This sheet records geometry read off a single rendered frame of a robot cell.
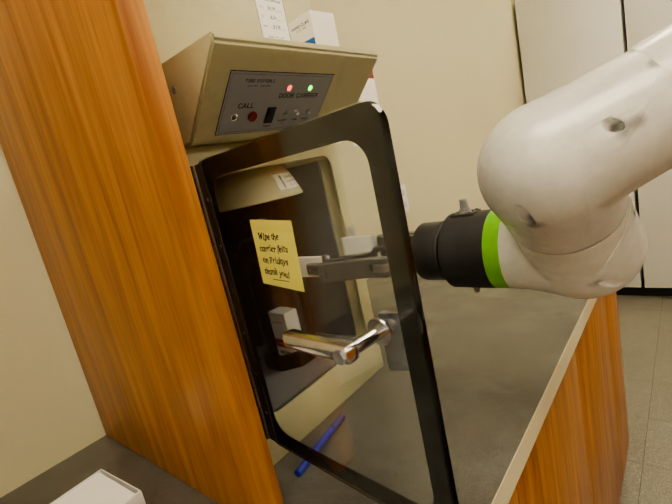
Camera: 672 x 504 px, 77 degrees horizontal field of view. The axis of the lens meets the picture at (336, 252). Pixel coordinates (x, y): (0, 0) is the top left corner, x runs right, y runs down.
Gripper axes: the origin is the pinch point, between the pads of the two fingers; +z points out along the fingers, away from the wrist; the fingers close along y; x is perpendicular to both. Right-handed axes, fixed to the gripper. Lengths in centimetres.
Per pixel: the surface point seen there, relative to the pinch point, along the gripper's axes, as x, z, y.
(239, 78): -25.5, -3.8, 12.9
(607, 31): -60, -1, -293
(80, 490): 23.7, 24.1, 36.5
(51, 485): 28, 38, 38
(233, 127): -20.8, 0.9, 11.9
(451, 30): -69, 51, -180
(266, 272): -3.2, -6.9, 18.5
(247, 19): -36.6, 5.0, 1.3
